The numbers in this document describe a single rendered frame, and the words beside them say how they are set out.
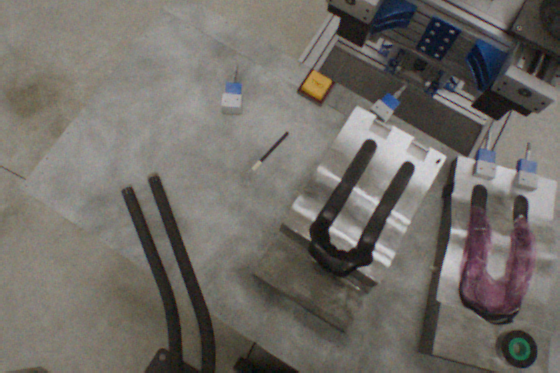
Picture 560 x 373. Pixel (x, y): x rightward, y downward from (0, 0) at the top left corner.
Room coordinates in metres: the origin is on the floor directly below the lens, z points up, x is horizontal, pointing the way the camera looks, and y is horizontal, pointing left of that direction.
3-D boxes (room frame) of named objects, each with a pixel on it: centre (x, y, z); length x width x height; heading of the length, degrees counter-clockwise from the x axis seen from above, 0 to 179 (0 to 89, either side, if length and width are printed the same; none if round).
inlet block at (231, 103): (0.61, 0.15, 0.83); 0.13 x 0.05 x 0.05; 3
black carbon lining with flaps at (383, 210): (0.31, -0.21, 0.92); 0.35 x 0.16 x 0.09; 156
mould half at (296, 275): (0.30, -0.19, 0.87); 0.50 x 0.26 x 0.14; 156
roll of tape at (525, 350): (0.04, -0.57, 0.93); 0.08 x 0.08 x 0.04
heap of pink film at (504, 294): (0.24, -0.55, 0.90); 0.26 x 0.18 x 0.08; 173
